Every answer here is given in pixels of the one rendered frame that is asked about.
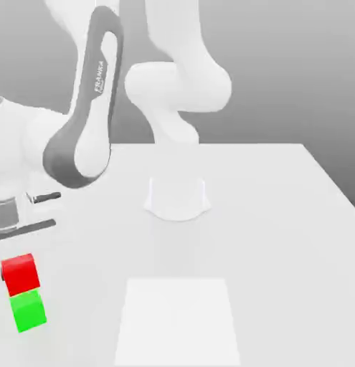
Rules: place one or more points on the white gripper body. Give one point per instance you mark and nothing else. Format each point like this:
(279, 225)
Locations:
(25, 228)

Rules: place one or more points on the small red cube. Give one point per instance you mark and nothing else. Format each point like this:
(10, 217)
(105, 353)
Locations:
(20, 275)

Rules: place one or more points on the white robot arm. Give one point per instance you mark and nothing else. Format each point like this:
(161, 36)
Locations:
(180, 86)

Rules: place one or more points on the small green cube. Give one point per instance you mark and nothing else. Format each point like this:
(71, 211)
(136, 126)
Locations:
(28, 311)

